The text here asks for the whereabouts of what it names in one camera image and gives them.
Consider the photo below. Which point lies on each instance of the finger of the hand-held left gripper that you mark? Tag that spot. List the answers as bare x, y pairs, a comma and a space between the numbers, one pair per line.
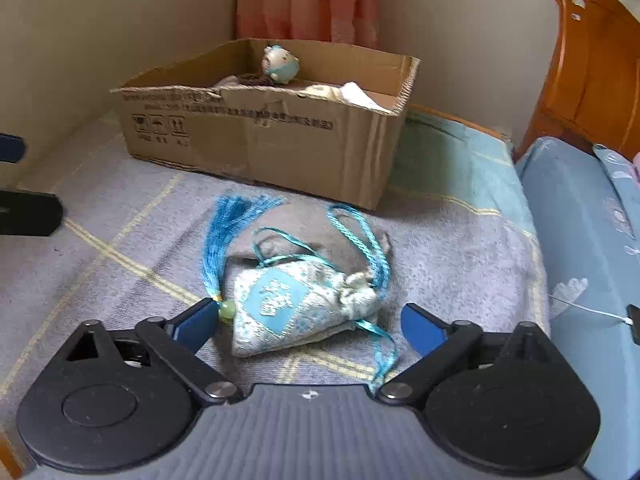
11, 148
25, 212

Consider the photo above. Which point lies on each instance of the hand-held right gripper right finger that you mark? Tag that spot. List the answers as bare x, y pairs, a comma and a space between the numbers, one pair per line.
425, 327

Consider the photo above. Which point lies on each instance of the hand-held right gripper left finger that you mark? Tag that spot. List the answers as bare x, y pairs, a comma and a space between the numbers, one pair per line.
197, 327

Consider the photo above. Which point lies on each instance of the blue embroidered tassel pouch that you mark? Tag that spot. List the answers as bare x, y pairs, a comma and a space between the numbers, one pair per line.
280, 310

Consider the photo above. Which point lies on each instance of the brown cardboard box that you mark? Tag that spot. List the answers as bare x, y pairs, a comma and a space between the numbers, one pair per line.
275, 150

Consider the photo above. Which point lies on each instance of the small blue white plush toy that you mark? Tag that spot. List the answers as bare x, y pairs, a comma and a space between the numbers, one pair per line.
280, 62

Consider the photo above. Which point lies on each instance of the grey checked blanket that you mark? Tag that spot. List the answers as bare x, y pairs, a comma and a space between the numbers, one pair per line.
450, 260

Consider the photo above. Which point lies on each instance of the blue floral bedsheet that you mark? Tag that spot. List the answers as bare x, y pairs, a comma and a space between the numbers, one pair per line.
575, 235

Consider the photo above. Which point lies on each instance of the black phone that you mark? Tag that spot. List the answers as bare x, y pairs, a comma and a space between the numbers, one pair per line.
635, 325

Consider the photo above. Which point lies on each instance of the white cloth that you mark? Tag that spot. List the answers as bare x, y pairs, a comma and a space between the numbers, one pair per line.
367, 96

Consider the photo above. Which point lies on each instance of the blue floral pillow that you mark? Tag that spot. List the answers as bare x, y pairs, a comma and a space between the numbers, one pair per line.
620, 185

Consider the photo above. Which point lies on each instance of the wooden headboard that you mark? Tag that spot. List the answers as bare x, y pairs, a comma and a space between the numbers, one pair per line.
590, 70

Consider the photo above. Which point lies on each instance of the pink striped curtain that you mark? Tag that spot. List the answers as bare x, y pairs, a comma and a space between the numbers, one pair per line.
305, 0

